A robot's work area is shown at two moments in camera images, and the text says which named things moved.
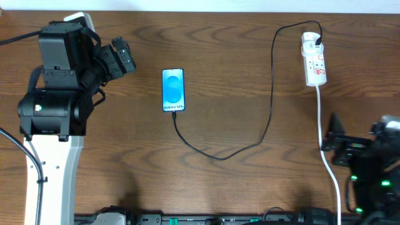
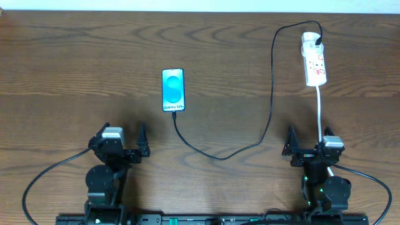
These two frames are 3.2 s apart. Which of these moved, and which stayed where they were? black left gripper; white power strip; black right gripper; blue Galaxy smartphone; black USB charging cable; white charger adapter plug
Moved: black right gripper; black left gripper
Stayed: white power strip; white charger adapter plug; black USB charging cable; blue Galaxy smartphone
